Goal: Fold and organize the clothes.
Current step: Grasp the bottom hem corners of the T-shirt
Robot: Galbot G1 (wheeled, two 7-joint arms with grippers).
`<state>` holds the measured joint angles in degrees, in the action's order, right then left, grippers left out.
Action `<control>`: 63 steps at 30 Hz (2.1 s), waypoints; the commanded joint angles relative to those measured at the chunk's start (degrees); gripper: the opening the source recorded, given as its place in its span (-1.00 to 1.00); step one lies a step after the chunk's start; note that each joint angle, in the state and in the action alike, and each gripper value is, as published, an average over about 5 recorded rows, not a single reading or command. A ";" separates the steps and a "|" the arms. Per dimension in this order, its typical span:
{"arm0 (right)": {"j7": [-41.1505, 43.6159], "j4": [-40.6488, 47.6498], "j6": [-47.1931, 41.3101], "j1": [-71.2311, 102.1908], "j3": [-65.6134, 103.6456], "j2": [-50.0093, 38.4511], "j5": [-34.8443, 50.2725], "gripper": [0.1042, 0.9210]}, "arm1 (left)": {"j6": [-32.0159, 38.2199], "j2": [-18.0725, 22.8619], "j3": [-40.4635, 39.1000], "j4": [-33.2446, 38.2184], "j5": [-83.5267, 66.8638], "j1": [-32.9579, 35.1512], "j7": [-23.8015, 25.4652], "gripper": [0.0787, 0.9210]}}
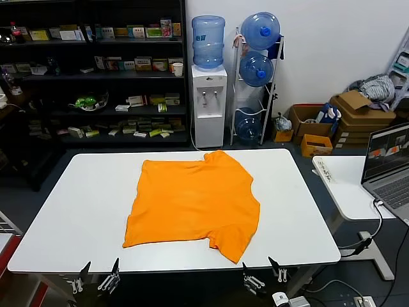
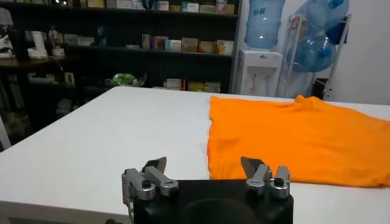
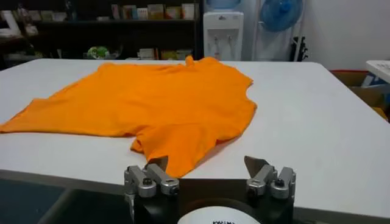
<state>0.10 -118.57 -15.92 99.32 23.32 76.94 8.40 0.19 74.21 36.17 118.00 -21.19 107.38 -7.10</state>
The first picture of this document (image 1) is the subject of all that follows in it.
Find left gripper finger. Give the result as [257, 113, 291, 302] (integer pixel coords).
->
[97, 257, 121, 295]
[66, 261, 92, 294]

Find crumpled plastic bag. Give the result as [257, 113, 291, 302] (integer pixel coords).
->
[274, 112, 293, 132]

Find stacked flat cardboard boxes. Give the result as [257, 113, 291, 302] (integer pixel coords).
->
[333, 107, 397, 149]

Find bowl with green toys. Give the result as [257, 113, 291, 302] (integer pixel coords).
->
[67, 90, 109, 114]

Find open cardboard box red rim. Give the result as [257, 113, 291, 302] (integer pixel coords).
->
[289, 103, 335, 145]

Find white power strip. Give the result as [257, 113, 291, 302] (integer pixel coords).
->
[352, 295, 375, 307]

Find beige box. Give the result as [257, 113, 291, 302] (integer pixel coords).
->
[167, 57, 185, 73]

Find orange cardboard box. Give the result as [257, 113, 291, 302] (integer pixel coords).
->
[300, 133, 334, 158]

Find blue bag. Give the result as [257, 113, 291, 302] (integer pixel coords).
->
[316, 102, 342, 135]

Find black shelving unit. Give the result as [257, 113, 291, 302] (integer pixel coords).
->
[0, 0, 190, 148]

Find white side table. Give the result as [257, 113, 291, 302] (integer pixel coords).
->
[311, 155, 397, 281]

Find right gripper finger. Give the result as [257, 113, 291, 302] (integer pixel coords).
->
[242, 262, 266, 297]
[267, 255, 289, 283]

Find cardboard box with open flap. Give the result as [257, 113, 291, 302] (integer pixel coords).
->
[330, 90, 373, 113]

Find pink rag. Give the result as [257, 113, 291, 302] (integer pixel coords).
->
[232, 31, 249, 54]

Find white water dispenser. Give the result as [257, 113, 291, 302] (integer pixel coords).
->
[190, 65, 228, 149]

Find orange t-shirt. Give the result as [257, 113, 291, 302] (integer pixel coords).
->
[122, 149, 261, 265]

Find pink colourful box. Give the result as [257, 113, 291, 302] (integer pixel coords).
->
[160, 18, 173, 38]

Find dark glass teapot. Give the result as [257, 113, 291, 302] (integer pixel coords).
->
[0, 27, 15, 44]

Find black floor cable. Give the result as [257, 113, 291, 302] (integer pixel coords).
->
[375, 204, 404, 307]

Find red white box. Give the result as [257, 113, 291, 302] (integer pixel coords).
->
[127, 95, 149, 107]
[151, 58, 169, 72]

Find grey laptop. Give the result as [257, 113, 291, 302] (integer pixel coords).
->
[360, 122, 409, 225]

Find cola bottle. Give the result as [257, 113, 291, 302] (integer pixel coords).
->
[8, 21, 19, 44]

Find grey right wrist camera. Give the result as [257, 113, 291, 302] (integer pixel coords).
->
[272, 292, 308, 307]

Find dark blue bottle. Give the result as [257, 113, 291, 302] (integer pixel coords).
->
[47, 56, 61, 77]

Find clear plastic bottle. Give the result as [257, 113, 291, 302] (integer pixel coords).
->
[1, 72, 17, 93]

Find dark blue cloth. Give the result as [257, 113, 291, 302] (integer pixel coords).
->
[267, 34, 285, 60]

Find white laptop cable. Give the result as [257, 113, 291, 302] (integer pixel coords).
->
[339, 198, 384, 257]

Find white jug rack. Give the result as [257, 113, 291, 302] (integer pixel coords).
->
[229, 27, 286, 146]

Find grey floor cable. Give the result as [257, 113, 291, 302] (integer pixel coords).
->
[303, 279, 362, 299]

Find pile of grey clothes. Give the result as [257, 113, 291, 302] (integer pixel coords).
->
[348, 73, 397, 112]

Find blue water jug with label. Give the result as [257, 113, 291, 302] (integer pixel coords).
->
[191, 15, 226, 72]

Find red framed cart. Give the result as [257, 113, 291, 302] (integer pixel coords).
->
[0, 209, 24, 282]

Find yellow medicine box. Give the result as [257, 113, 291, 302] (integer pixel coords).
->
[134, 56, 153, 72]

